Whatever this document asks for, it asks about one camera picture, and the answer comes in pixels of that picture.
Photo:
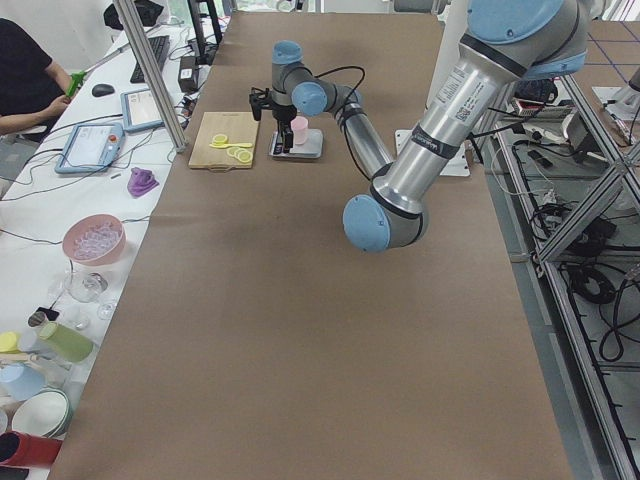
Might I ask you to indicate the blue teach pendant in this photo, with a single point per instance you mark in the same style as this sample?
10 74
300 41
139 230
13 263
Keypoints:
139 111
91 147

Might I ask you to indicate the wooden cutting board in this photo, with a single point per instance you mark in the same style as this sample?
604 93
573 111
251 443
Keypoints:
238 126

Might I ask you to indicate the aluminium frame post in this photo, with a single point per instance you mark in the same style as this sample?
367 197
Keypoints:
141 48

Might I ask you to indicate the red cup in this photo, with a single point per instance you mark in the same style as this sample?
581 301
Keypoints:
23 450

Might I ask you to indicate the pink plastic cup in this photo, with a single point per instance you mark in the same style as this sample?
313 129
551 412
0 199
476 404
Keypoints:
299 127

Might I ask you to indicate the blue teach pendant far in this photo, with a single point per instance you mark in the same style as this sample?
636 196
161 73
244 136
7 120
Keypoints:
139 111

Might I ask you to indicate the light blue cup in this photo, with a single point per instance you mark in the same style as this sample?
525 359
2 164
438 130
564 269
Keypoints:
22 381

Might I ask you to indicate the seated person black shirt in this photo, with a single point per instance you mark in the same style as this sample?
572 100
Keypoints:
34 87

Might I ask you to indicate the black computer mouse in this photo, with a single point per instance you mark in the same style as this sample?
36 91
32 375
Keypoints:
101 90

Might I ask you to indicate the white green bowl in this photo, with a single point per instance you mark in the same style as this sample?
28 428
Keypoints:
46 414

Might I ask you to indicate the silver digital kitchen scale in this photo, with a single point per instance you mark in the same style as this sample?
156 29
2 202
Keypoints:
310 150

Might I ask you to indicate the blue teach pendant near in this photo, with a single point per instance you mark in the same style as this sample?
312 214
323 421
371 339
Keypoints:
91 147

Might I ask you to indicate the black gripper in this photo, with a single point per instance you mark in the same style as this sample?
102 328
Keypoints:
282 117

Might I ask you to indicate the purple cloth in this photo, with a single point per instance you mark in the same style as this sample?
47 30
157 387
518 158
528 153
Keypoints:
141 182

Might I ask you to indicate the green cup lying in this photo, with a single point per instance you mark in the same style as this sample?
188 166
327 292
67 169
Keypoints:
65 342

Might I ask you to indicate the clear wine glass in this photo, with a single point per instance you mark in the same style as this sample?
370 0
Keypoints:
85 287

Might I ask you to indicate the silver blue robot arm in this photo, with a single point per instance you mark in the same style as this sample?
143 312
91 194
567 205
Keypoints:
504 41

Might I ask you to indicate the pink bowl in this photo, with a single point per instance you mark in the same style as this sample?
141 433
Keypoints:
95 240

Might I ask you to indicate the yellow plastic knife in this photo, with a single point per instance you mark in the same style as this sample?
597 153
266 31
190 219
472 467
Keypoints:
244 145

